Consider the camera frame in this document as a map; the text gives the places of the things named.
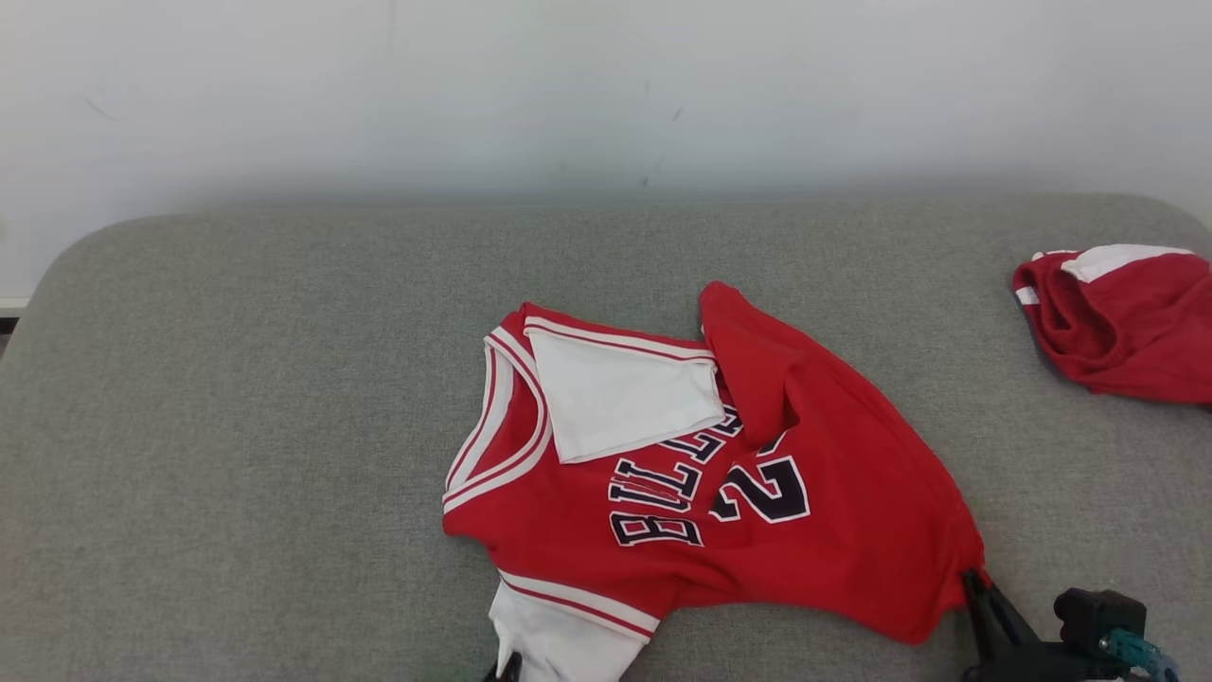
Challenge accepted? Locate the grey fabric sofa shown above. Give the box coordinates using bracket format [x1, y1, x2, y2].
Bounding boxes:
[0, 194, 1212, 682]

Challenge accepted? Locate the teal right gripper cable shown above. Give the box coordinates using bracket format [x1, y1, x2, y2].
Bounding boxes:
[1101, 628, 1182, 682]

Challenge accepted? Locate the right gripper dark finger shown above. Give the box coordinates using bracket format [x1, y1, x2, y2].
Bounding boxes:
[962, 570, 1006, 665]
[985, 585, 1039, 654]

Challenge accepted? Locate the red shorts white side stripe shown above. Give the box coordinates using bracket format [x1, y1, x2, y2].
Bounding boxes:
[1011, 244, 1212, 406]

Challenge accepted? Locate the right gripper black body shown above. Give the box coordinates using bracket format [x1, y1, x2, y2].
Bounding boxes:
[961, 587, 1151, 682]

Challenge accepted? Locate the red white Bulls jersey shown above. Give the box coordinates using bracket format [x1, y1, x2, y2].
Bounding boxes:
[441, 280, 991, 682]

